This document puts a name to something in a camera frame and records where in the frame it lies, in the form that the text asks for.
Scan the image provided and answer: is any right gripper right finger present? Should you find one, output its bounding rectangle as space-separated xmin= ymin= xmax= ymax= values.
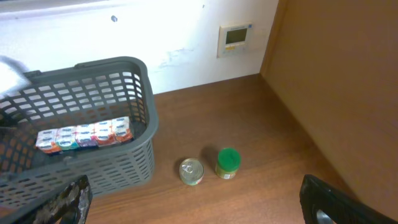
xmin=299 ymin=174 xmax=397 ymax=224

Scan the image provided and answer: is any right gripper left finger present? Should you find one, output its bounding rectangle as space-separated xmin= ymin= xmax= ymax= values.
xmin=9 ymin=175 xmax=93 ymax=224

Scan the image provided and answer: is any multipack of small cartons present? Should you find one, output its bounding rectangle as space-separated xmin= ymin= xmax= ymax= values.
xmin=35 ymin=116 xmax=134 ymax=154

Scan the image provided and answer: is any green lid glass jar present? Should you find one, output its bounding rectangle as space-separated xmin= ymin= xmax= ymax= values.
xmin=215 ymin=148 xmax=241 ymax=179

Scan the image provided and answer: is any grey plastic shopping basket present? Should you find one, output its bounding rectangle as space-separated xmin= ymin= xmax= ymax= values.
xmin=1 ymin=57 xmax=159 ymax=223

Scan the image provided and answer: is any tin can with pull tab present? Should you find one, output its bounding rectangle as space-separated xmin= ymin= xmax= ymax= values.
xmin=179 ymin=158 xmax=204 ymax=186

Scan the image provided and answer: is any brown wooden side panel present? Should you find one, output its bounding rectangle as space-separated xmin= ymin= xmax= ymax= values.
xmin=261 ymin=0 xmax=397 ymax=218

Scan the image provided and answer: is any white wall control panel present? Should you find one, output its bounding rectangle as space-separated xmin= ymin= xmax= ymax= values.
xmin=217 ymin=22 xmax=253 ymax=58

